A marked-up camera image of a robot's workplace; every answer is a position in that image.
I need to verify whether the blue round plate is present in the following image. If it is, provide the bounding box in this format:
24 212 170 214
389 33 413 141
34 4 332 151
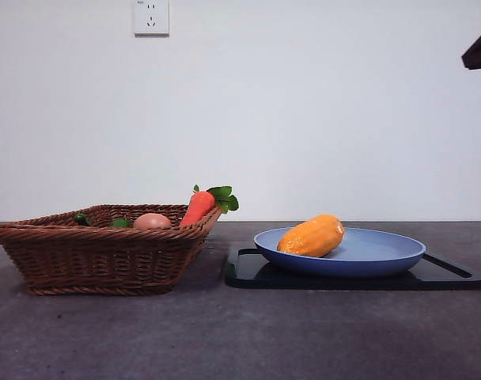
252 226 426 278

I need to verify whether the yellow corn cob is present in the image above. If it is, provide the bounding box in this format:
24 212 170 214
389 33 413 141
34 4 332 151
277 214 347 258

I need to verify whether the brown woven wicker basket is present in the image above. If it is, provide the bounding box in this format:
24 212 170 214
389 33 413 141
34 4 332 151
0 203 224 297

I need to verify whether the black rectangular tray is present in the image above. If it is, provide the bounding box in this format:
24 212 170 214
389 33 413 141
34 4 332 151
223 247 481 291

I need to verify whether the orange carrot with green leaves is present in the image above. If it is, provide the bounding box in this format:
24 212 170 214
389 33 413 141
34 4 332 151
179 184 240 227

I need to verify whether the green chili pepper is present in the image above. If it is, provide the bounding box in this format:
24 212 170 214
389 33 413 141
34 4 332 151
73 212 133 229

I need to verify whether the white wall power socket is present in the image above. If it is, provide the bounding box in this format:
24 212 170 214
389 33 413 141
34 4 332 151
133 0 171 38

